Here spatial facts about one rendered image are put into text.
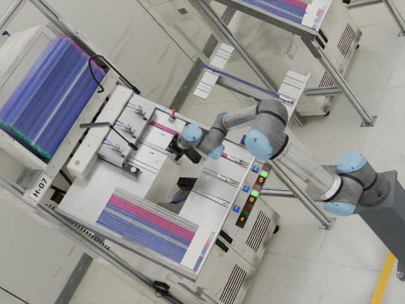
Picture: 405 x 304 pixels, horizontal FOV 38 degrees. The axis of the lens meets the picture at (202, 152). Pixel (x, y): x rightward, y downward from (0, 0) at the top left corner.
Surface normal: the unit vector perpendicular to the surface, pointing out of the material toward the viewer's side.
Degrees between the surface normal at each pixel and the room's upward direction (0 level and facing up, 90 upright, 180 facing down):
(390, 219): 94
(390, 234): 90
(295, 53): 90
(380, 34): 0
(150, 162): 44
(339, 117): 0
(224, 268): 90
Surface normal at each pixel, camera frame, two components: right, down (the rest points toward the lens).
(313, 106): -0.43, 0.81
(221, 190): 0.04, -0.42
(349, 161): -0.54, -0.69
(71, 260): 0.67, 0.00
